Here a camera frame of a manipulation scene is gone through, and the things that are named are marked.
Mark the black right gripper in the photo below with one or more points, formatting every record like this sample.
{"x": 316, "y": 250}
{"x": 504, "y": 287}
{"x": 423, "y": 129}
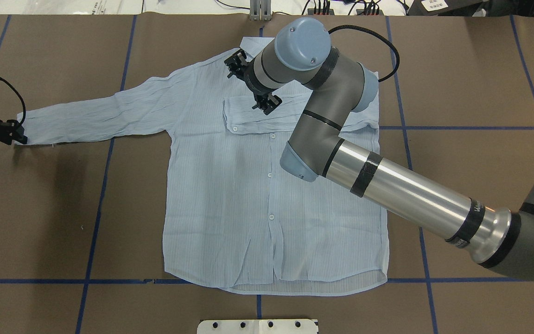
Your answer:
{"x": 250, "y": 81}

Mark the light blue button-up shirt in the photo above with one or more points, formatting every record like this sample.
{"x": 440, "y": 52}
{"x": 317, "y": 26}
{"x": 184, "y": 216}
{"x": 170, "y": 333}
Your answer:
{"x": 235, "y": 220}

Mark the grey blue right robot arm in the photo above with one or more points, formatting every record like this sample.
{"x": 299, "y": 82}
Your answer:
{"x": 500, "y": 239}

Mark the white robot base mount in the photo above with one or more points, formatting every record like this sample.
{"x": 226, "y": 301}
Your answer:
{"x": 259, "y": 326}

